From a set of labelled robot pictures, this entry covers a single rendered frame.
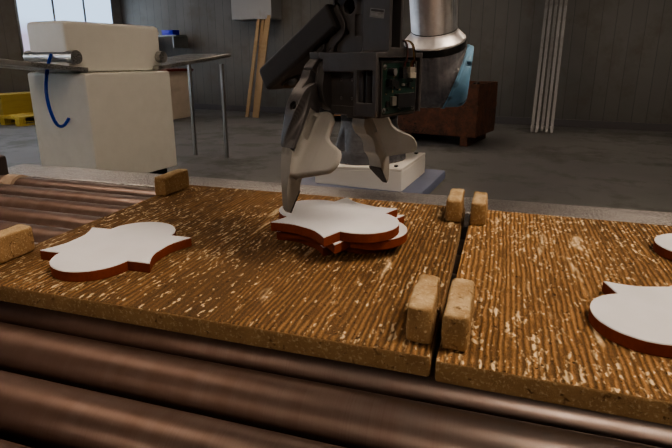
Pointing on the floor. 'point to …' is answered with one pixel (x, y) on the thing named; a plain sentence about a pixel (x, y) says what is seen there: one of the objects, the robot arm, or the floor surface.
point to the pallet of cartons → (16, 109)
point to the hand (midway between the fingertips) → (336, 196)
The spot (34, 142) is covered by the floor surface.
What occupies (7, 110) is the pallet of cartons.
